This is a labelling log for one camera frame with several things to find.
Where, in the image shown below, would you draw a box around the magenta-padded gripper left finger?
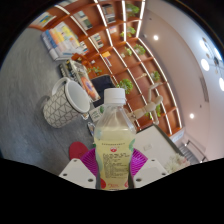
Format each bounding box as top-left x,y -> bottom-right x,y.
59,147 -> 101,190

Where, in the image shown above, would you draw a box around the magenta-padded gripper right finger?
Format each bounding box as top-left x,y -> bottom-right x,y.
128,147 -> 169,189

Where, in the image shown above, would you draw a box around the clear bottle with yellow drink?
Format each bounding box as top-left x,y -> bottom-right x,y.
93,87 -> 137,191

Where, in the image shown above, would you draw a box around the flat round red coaster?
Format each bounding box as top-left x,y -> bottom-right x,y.
68,141 -> 90,160

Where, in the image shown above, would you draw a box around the small blue white packet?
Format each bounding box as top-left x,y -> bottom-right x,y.
87,121 -> 96,138

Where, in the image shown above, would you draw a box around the white pack with green print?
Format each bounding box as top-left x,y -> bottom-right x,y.
89,105 -> 105,123

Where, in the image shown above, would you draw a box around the white mug with triangle pattern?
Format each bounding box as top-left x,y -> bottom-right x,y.
42,77 -> 92,129

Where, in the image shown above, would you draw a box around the wooden artist mannequin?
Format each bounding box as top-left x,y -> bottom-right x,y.
128,82 -> 164,126

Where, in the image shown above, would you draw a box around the dark office chair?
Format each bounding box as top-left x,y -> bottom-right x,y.
90,74 -> 118,108

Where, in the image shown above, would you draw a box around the stack of dark books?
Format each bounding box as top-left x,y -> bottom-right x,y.
59,59 -> 102,103

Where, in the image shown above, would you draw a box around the ceiling air vent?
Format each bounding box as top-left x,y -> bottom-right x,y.
199,77 -> 210,103

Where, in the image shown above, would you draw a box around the wooden shelf unit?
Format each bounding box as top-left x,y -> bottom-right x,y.
28,0 -> 184,136

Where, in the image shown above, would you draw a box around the branched ceiling lamp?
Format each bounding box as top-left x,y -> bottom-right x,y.
199,38 -> 224,93

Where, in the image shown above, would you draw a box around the stack of colourful books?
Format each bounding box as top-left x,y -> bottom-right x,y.
40,21 -> 89,62

